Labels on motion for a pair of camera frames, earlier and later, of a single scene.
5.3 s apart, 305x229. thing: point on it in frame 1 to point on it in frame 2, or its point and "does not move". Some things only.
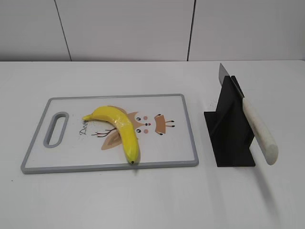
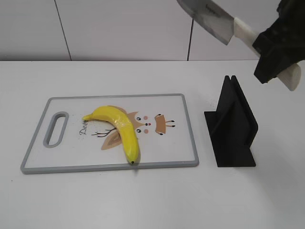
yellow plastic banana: x=125 y=124 does not move
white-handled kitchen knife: x=263 y=136 to x=224 y=26
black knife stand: x=229 y=128 does not move
